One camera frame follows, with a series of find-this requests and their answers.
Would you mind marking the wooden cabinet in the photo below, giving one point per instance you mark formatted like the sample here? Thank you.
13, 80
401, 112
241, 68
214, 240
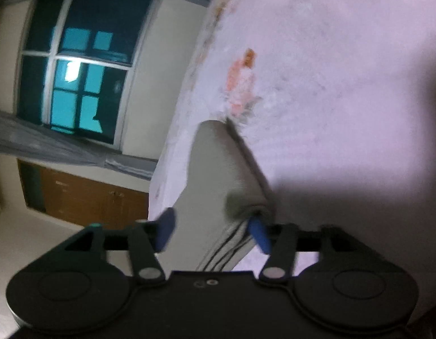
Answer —
84, 197

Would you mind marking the bed with pink floral sheet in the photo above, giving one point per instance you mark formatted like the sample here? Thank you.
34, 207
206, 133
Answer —
345, 77

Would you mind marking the grey pants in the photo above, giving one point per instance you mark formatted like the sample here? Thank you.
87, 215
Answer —
218, 169

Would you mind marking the sliding glass window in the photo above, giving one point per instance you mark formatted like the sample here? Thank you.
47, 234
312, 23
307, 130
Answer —
84, 67

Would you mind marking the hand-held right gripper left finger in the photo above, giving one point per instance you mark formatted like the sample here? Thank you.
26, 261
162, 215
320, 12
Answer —
165, 231

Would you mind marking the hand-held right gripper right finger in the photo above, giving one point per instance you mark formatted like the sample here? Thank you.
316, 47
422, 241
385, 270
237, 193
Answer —
259, 235

